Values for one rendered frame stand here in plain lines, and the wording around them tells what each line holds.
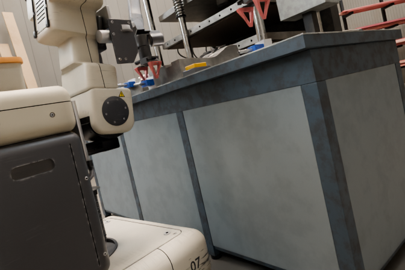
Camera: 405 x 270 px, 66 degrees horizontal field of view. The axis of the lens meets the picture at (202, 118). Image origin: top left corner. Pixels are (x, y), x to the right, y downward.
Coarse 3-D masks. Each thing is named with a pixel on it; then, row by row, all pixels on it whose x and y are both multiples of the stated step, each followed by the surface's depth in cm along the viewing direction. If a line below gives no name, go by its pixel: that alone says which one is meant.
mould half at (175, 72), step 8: (224, 48) 148; (232, 48) 151; (216, 56) 144; (224, 56) 147; (232, 56) 151; (176, 64) 132; (184, 64) 132; (208, 64) 141; (160, 72) 143; (168, 72) 138; (176, 72) 134; (160, 80) 144; (168, 80) 139
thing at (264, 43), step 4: (264, 40) 108; (268, 40) 108; (256, 44) 111; (260, 44) 107; (264, 44) 108; (268, 44) 108; (248, 48) 109; (252, 48) 107; (256, 48) 106; (240, 52) 105; (244, 52) 106; (248, 52) 110
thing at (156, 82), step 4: (152, 76) 138; (144, 80) 137; (148, 80) 136; (152, 80) 138; (156, 80) 139; (136, 84) 133; (140, 84) 135; (144, 84) 137; (148, 84) 136; (152, 84) 138; (156, 84) 139; (160, 84) 141
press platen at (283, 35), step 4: (272, 32) 202; (276, 32) 204; (280, 32) 207; (284, 32) 210; (288, 32) 212; (292, 32) 216; (296, 32) 218; (300, 32) 222; (304, 32) 225; (252, 36) 200; (256, 36) 198; (268, 36) 198; (272, 36) 201; (276, 36) 203; (280, 36) 206; (284, 36) 209; (288, 36) 212; (292, 36) 215; (244, 40) 206; (248, 40) 203; (252, 40) 203; (256, 40) 198; (272, 40) 205; (236, 44) 212; (240, 44) 209; (244, 44) 206; (248, 44) 204; (252, 44) 202; (240, 48) 210; (244, 48) 211
